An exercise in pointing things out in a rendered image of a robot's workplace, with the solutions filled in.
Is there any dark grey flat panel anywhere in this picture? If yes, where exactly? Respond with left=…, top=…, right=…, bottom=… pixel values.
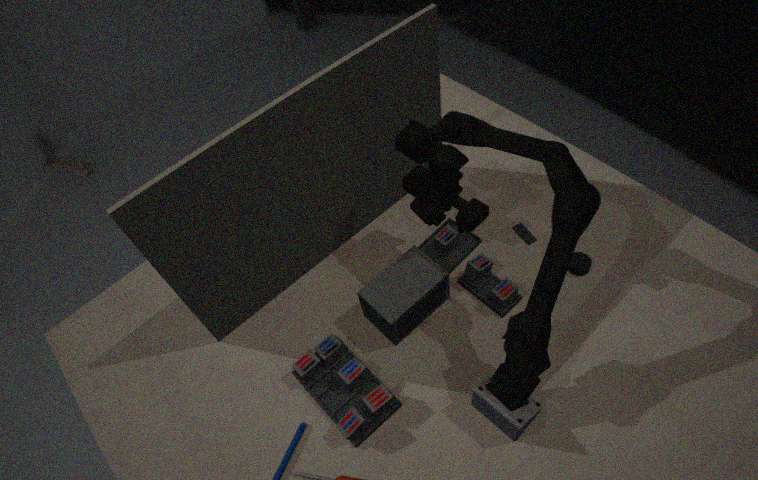
left=106, top=4, right=441, bottom=341

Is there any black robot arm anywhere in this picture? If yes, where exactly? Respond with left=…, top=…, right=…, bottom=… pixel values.
left=395, top=111, right=601, bottom=411

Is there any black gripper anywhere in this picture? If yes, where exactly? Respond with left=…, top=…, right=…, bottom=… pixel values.
left=402, top=165, right=489, bottom=235

